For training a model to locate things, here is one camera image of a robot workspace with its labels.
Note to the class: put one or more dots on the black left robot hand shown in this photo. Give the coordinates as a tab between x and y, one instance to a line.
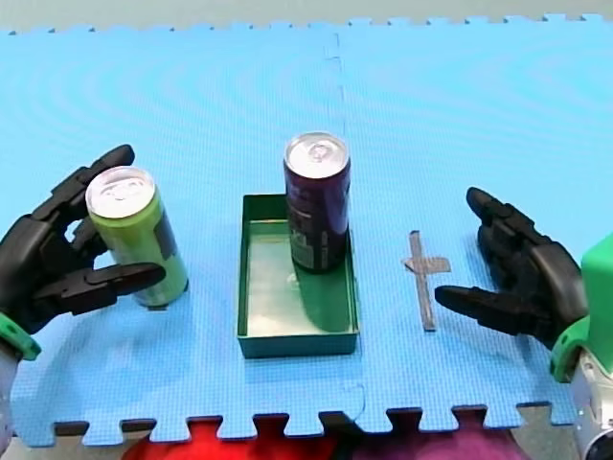
43	268

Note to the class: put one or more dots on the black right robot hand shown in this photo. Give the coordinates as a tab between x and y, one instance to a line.
527	278

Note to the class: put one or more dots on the green drink can dark band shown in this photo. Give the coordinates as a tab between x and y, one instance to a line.
139	239

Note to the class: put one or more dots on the dark purple drink can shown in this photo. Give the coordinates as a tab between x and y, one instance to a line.
318	206

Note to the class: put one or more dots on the shallow green tray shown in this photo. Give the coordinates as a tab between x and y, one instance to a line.
297	297

